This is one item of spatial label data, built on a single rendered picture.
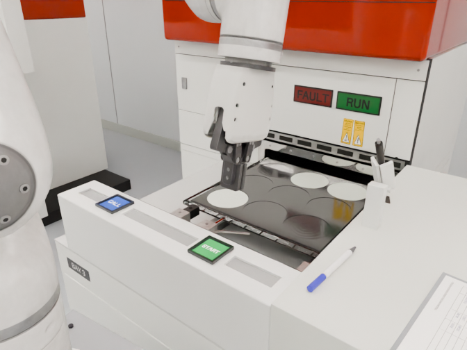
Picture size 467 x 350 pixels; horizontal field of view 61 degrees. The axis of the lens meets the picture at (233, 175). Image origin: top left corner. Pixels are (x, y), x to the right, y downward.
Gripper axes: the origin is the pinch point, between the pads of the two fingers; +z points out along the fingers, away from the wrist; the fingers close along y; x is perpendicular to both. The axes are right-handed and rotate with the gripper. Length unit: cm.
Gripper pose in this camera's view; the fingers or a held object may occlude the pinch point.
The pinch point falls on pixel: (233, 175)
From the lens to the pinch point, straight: 56.6
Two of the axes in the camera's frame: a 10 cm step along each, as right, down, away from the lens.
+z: -1.3, 9.6, 2.5
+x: 7.9, 2.5, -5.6
